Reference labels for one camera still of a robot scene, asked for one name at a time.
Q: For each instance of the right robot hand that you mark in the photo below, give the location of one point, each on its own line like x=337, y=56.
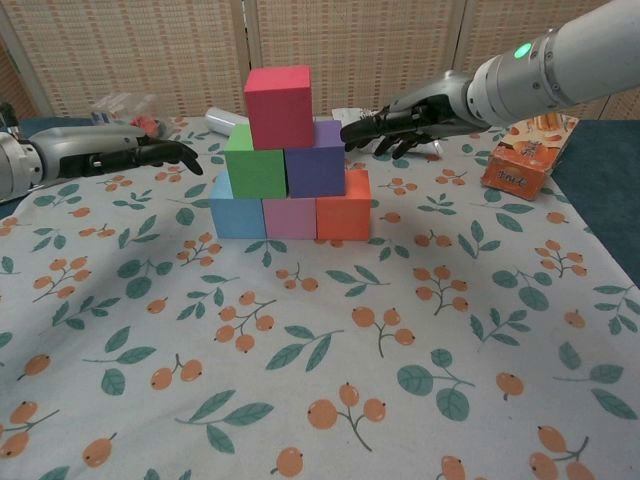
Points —
x=430, y=107

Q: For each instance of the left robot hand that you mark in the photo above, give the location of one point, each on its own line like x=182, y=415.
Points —
x=85, y=145

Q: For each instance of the purple cube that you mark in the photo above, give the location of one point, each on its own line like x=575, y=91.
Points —
x=315, y=170

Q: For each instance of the orange cube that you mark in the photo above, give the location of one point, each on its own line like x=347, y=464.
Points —
x=342, y=217

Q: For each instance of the red cube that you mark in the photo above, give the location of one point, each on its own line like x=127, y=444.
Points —
x=280, y=110

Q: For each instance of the blue cube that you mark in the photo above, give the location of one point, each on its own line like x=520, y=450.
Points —
x=237, y=217

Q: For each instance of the green cube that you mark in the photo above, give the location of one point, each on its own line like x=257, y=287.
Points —
x=255, y=172

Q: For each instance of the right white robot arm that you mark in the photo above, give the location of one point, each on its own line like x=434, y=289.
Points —
x=550, y=70

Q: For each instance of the clear bag red items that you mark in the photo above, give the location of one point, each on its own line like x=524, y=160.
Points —
x=120, y=102

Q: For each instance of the crumpled snack bag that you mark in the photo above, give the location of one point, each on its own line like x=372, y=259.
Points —
x=350, y=114

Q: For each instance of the orange biscuit box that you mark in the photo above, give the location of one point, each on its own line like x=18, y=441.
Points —
x=525, y=165

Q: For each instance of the bamboo folding screen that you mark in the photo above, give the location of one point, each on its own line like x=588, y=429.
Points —
x=175, y=50

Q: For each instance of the plastic wrap roll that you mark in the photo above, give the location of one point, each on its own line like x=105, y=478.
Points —
x=222, y=120

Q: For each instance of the pink cube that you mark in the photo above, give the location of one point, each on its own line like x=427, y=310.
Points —
x=290, y=217

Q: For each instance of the floral tablecloth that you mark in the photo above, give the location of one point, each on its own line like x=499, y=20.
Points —
x=400, y=425

